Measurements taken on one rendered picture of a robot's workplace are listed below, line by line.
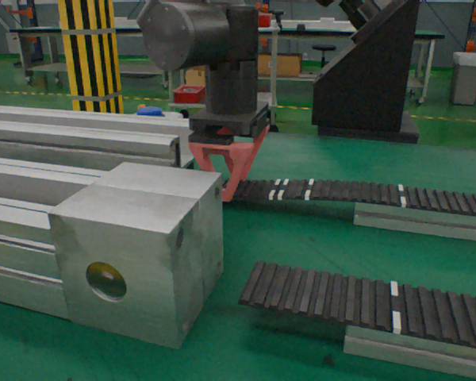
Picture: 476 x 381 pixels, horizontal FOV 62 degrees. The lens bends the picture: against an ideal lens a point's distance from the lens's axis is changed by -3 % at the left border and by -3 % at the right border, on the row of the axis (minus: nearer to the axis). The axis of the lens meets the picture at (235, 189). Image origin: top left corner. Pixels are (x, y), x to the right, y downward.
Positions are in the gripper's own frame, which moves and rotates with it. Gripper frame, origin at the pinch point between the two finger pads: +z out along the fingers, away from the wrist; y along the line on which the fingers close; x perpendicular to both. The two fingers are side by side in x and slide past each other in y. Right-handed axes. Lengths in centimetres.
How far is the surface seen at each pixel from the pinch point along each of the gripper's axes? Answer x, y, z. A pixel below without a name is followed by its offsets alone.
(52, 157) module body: -21.5, 4.8, -3.0
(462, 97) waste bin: 137, -476, 70
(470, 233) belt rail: 26.3, 2.1, 1.5
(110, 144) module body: -12.9, 4.8, -5.5
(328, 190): 11.3, 0.7, -1.0
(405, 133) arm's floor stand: 23.6, -39.0, 2.5
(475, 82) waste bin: 146, -475, 52
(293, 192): 7.5, 1.2, -0.4
